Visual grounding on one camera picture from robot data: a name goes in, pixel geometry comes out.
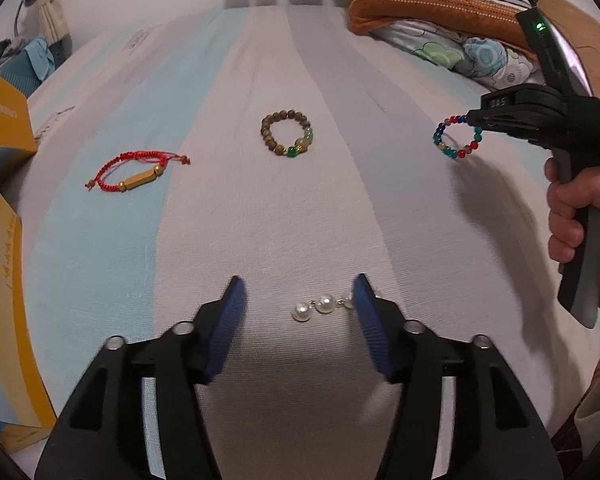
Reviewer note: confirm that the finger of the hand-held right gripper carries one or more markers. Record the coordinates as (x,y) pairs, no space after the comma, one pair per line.
(525,99)
(520,122)

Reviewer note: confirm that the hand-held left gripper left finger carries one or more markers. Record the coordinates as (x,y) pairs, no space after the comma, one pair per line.
(225,330)

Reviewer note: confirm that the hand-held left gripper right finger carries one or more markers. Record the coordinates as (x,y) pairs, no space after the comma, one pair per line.
(375,330)

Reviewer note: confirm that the blue and yellow cardboard box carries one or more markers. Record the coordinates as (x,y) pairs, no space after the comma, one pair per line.
(10,310)

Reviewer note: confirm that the person's right hand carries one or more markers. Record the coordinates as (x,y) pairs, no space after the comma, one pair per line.
(562,200)

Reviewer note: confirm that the floral quilt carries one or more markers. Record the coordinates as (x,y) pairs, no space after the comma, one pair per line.
(480,55)

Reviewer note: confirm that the wooden headboard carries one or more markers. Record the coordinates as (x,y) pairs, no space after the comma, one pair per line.
(597,45)

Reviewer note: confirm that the striped orange pillow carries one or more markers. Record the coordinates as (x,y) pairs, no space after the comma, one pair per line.
(430,5)

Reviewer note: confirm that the teal cloth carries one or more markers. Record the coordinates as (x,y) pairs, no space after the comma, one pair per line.
(36,57)

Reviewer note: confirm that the blue suitcase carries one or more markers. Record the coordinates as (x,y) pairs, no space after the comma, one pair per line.
(15,72)

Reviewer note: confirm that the narrow beige side curtain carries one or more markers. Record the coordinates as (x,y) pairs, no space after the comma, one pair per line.
(55,25)

